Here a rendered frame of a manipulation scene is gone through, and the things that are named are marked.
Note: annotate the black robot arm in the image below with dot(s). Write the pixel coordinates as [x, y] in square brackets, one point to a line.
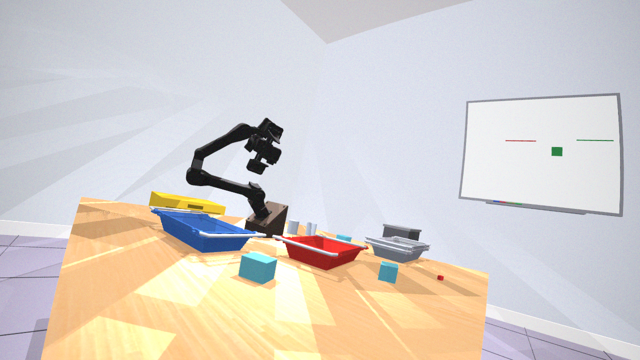
[196, 176]

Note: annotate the grey cylinder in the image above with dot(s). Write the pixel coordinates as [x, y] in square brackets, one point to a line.
[293, 227]
[310, 229]

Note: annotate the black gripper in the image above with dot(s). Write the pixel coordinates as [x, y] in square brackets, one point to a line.
[263, 147]

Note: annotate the small blue block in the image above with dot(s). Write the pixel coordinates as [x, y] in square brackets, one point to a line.
[257, 267]
[343, 237]
[388, 272]

